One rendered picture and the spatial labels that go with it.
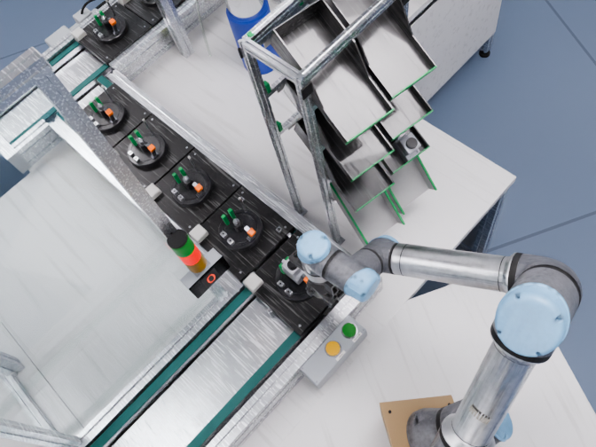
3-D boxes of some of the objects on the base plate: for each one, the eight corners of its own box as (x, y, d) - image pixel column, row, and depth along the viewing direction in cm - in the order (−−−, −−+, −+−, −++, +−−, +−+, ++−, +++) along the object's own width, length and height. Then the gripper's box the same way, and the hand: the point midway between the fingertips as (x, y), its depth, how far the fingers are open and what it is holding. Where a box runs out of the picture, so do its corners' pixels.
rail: (382, 288, 177) (381, 276, 167) (172, 521, 157) (157, 521, 147) (369, 278, 179) (367, 264, 170) (160, 505, 159) (145, 505, 149)
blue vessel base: (289, 56, 226) (277, 3, 202) (262, 81, 222) (246, 29, 198) (262, 39, 232) (247, -15, 208) (235, 63, 229) (216, 11, 205)
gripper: (323, 295, 135) (332, 321, 154) (348, 268, 137) (354, 297, 156) (297, 273, 139) (309, 301, 158) (322, 247, 141) (331, 278, 160)
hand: (323, 292), depth 157 cm, fingers closed
